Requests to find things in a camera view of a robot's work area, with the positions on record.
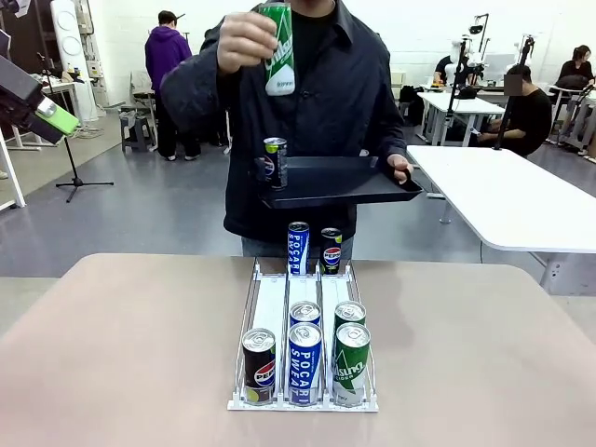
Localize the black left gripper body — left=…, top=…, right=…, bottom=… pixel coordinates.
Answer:
left=0, top=54, right=46, bottom=127

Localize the black Pepsi can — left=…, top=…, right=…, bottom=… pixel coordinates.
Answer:
left=263, top=137, right=289, bottom=191
left=242, top=328, right=277, bottom=405
left=319, top=227, right=344, bottom=276

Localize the green Chilsung cider can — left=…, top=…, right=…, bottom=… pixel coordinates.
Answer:
left=257, top=2, right=298, bottom=98
left=332, top=321, right=372, bottom=408
left=333, top=300, right=368, bottom=330

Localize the black plastic tray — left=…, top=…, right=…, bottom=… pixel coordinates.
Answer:
left=253, top=156, right=424, bottom=210

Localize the person's left forearm dark sleeve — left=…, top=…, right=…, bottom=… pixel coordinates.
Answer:
left=367, top=106, right=412, bottom=162

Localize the person's right forearm dark sleeve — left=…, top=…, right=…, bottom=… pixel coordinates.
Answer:
left=160, top=27, right=234, bottom=141

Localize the person in purple hoodie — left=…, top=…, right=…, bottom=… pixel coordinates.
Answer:
left=144, top=9, right=202, bottom=162

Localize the person in dark jacket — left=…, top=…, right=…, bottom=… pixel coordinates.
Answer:
left=159, top=0, right=411, bottom=260

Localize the crouched person in dark top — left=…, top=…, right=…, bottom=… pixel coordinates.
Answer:
left=434, top=54, right=455, bottom=86

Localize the seated person in black tee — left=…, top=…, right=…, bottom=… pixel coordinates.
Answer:
left=479, top=63, right=567, bottom=158

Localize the long-haired person in black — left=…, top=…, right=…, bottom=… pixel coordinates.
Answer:
left=556, top=44, right=596, bottom=92

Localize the person's right hand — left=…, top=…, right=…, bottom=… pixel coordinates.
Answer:
left=216, top=9, right=278, bottom=77

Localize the person's left hand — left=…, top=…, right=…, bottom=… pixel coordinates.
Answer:
left=386, top=153, right=413, bottom=185

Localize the cluttered white workbench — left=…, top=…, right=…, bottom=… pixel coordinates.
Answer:
left=41, top=79, right=81, bottom=123

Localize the black microphone stand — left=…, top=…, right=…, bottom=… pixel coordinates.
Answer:
left=35, top=51, right=115, bottom=204

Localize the white side table leg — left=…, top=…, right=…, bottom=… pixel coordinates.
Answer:
left=0, top=128, right=28, bottom=211

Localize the white standing air conditioner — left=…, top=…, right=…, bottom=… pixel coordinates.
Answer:
left=49, top=0, right=108, bottom=122

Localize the grey step stool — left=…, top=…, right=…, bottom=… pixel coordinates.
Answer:
left=119, top=114, right=158, bottom=154

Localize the blue Pocari Sweat can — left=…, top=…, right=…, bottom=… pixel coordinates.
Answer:
left=289, top=301, right=322, bottom=329
left=287, top=221, right=311, bottom=277
left=287, top=322, right=323, bottom=407

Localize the white three-lane can rack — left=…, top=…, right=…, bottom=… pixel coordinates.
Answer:
left=226, top=257, right=380, bottom=413

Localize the slim black tripod pole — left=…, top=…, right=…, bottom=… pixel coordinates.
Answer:
left=444, top=34, right=471, bottom=141

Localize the white lab desk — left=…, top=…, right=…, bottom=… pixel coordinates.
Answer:
left=416, top=90, right=507, bottom=146

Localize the large white rounded table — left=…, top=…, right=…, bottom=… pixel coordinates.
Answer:
left=407, top=144, right=596, bottom=294

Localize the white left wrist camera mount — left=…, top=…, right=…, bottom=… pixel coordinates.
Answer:
left=0, top=0, right=32, bottom=19

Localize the white background robot with camera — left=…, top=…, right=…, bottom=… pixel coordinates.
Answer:
left=449, top=12, right=491, bottom=88

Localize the black camera tripod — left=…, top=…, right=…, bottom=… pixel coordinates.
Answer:
left=493, top=36, right=536, bottom=151

